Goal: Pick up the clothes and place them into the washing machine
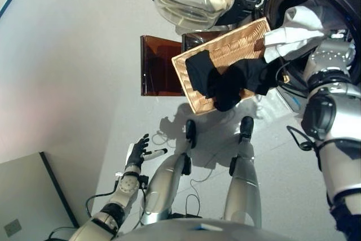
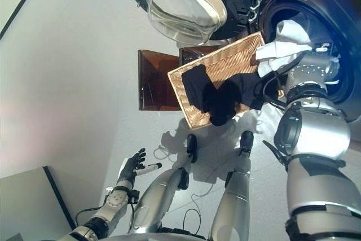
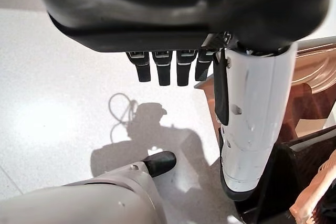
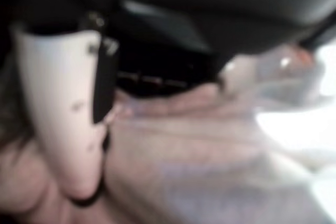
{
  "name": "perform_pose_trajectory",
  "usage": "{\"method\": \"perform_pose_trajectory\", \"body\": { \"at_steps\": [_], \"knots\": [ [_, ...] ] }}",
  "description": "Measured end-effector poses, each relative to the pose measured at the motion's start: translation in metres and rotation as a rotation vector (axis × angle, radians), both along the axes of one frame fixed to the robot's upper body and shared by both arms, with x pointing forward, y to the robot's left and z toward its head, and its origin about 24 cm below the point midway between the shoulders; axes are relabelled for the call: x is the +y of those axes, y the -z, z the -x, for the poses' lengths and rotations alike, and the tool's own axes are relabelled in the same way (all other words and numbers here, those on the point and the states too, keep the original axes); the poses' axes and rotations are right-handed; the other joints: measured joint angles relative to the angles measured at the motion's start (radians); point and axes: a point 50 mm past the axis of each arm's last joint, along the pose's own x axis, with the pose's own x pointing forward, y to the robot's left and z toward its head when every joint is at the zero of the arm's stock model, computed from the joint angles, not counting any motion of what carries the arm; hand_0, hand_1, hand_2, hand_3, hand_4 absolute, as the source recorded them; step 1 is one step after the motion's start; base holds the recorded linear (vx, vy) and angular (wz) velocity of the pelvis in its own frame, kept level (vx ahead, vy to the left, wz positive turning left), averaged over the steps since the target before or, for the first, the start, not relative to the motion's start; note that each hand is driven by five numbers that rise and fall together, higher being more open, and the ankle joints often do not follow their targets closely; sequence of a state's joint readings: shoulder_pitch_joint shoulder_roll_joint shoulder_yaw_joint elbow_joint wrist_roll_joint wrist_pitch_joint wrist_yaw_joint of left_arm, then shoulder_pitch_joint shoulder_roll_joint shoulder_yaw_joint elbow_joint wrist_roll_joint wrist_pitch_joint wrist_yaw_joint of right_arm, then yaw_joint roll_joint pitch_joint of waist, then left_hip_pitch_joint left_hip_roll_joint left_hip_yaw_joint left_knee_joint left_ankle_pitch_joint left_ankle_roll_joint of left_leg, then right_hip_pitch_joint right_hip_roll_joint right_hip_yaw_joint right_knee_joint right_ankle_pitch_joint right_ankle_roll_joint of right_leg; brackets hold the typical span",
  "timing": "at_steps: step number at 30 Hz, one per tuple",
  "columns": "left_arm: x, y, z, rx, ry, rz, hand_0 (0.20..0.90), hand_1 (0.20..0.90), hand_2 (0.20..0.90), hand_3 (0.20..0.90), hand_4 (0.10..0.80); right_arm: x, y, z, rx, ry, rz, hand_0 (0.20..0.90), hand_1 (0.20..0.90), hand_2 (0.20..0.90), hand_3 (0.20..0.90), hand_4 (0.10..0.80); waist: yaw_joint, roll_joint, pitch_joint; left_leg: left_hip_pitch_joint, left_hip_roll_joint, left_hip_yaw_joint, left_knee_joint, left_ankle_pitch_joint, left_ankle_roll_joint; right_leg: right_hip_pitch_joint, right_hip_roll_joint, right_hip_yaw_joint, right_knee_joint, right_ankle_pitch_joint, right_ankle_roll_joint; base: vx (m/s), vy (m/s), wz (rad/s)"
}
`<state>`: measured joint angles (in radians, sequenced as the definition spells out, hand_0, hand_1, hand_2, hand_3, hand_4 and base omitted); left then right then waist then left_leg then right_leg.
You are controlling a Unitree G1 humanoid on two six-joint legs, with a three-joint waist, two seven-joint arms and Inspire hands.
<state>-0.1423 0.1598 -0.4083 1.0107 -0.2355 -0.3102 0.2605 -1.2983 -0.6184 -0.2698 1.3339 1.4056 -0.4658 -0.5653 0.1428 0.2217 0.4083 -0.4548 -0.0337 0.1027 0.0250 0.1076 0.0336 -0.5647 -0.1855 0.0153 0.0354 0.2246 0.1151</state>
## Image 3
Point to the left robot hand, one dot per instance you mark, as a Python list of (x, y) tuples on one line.
[(183, 11)]

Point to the rectangular wicker laundry basket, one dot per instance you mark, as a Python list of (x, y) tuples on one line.
[(307, 203)]

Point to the brown glossy side table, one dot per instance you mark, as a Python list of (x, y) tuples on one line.
[(304, 108)]

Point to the silver left robot leg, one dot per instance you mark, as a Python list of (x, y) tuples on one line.
[(78, 203)]

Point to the flat black garment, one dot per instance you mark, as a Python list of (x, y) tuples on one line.
[(328, 208)]

